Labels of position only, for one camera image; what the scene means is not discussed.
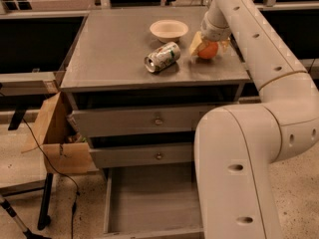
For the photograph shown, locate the grey top drawer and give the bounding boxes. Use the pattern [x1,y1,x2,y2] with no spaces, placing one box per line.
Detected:
[72,104,214,137]

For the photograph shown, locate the grey drawer cabinet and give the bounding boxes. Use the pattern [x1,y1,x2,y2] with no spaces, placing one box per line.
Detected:
[60,6,251,239]

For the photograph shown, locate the brown cardboard box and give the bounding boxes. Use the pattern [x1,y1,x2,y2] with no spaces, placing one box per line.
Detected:
[21,93,97,174]

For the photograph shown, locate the white paper bowl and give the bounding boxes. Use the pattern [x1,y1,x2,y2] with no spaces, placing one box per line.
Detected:
[150,20,188,43]

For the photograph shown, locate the tripod leg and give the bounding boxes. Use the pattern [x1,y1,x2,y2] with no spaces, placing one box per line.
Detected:
[0,194,50,239]

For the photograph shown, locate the black table leg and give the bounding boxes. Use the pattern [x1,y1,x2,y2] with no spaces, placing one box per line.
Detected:
[37,173,53,230]

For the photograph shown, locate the grey open bottom drawer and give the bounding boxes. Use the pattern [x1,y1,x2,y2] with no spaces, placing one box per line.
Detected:
[104,162,204,239]

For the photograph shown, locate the orange fruit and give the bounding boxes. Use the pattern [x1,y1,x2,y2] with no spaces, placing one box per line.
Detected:
[197,42,218,60]

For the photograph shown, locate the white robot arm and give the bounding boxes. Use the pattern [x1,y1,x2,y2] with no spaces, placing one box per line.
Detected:
[194,0,319,239]

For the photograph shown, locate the black cable on floor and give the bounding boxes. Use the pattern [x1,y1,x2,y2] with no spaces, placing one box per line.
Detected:
[21,117,81,239]

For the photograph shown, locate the crushed soda can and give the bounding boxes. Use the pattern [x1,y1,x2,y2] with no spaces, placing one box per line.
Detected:
[144,42,180,74]

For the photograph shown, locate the grey middle drawer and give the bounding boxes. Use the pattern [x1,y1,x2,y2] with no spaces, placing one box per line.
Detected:
[90,142,193,168]

